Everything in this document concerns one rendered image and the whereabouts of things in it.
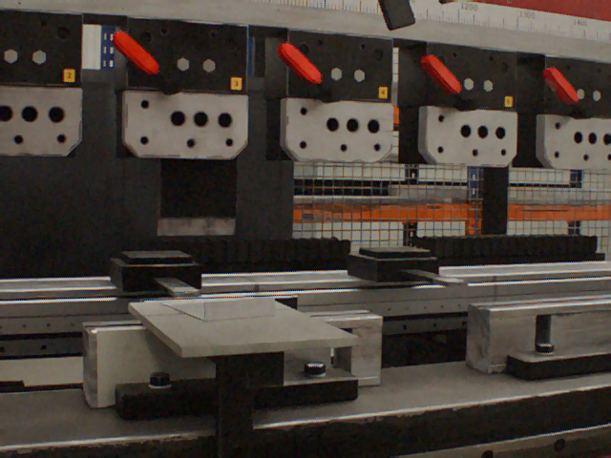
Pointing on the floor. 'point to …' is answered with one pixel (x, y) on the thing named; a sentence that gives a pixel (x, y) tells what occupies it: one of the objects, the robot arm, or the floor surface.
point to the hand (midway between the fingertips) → (424, 5)
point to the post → (495, 200)
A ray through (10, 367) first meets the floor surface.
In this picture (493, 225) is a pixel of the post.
